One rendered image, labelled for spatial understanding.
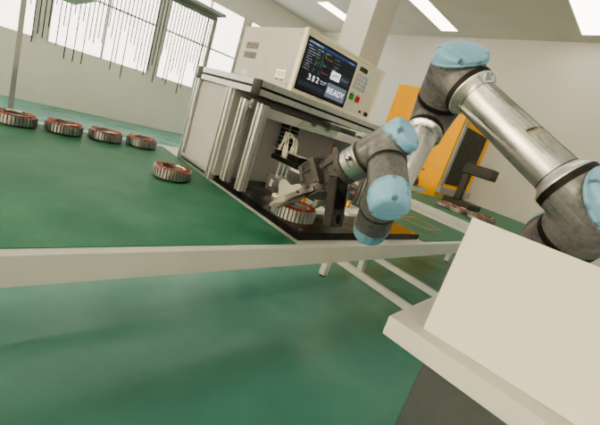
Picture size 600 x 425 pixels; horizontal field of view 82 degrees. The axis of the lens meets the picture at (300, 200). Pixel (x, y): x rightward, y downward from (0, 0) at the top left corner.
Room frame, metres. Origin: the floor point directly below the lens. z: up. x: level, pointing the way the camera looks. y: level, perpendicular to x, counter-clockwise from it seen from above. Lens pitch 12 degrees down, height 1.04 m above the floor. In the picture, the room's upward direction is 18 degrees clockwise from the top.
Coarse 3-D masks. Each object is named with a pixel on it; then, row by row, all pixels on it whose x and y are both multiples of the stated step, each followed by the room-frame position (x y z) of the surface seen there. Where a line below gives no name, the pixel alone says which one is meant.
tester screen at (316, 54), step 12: (312, 48) 1.20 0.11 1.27; (324, 48) 1.24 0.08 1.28; (312, 60) 1.21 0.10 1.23; (324, 60) 1.25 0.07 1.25; (336, 60) 1.28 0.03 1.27; (300, 72) 1.19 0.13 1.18; (312, 72) 1.22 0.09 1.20; (324, 72) 1.26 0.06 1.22; (348, 72) 1.34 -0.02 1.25; (312, 84) 1.23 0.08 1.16; (324, 84) 1.27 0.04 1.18; (336, 84) 1.31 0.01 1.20; (324, 96) 1.28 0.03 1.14
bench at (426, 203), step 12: (420, 204) 2.53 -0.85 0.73; (432, 204) 2.61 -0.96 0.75; (444, 216) 2.39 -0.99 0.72; (456, 216) 2.39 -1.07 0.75; (492, 216) 3.26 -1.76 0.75; (504, 216) 3.73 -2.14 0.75; (504, 228) 2.64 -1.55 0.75; (516, 228) 2.92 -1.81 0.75; (360, 264) 2.77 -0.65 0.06; (384, 264) 2.63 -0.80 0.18; (408, 276) 2.48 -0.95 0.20; (420, 288) 2.39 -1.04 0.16; (432, 288) 2.37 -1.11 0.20
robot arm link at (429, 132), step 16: (416, 112) 0.94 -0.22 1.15; (432, 112) 0.91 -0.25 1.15; (416, 128) 0.89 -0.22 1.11; (432, 128) 0.90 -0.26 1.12; (448, 128) 0.94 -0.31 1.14; (432, 144) 0.88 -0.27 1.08; (416, 160) 0.82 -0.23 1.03; (416, 176) 0.81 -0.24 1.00; (368, 224) 0.68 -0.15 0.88; (384, 224) 0.66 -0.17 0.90; (368, 240) 0.71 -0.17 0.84
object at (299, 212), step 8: (272, 208) 0.82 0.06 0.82; (280, 208) 0.80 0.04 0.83; (288, 208) 0.79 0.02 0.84; (296, 208) 0.80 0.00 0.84; (304, 208) 0.86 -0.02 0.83; (312, 208) 0.85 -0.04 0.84; (280, 216) 0.79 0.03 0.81; (288, 216) 0.79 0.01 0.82; (296, 216) 0.79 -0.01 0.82; (304, 216) 0.79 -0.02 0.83; (312, 216) 0.82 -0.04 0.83; (304, 224) 0.81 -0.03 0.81
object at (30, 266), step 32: (448, 224) 1.93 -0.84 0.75; (0, 256) 0.41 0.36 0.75; (32, 256) 0.43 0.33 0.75; (64, 256) 0.46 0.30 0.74; (96, 256) 0.49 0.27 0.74; (128, 256) 0.52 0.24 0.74; (160, 256) 0.56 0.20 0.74; (192, 256) 0.60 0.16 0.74; (224, 256) 0.65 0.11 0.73; (256, 256) 0.71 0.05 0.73; (288, 256) 0.78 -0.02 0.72; (320, 256) 0.86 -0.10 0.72; (352, 256) 0.96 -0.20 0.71; (384, 256) 1.09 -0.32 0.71
